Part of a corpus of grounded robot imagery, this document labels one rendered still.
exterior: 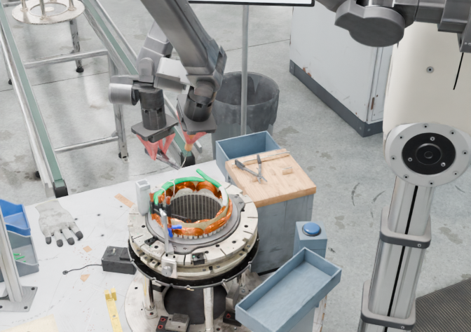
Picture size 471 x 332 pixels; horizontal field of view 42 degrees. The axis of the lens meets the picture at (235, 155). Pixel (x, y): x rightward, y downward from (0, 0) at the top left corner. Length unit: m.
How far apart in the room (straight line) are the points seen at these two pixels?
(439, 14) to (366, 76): 2.85
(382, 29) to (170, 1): 0.33
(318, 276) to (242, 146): 0.57
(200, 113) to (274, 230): 0.56
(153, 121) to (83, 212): 0.67
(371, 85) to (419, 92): 2.65
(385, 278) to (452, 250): 1.75
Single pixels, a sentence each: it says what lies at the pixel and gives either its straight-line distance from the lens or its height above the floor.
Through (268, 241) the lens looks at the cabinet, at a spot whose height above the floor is 0.91.
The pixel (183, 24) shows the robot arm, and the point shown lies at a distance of 1.03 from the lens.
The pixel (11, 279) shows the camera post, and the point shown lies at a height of 0.87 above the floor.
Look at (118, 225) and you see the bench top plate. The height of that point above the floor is 0.78.
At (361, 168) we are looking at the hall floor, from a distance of 3.64.
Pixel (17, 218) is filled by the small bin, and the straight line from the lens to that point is 2.11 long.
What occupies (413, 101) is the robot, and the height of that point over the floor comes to 1.55.
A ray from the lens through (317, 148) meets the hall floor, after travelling 3.77.
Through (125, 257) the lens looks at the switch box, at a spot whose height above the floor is 0.84.
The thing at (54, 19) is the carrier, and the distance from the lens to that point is 3.50.
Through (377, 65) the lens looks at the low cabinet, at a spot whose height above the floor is 0.50.
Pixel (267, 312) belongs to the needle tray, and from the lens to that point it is 1.40.
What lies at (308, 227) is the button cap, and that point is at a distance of 1.58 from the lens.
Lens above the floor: 2.08
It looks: 35 degrees down
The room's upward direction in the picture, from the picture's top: 1 degrees clockwise
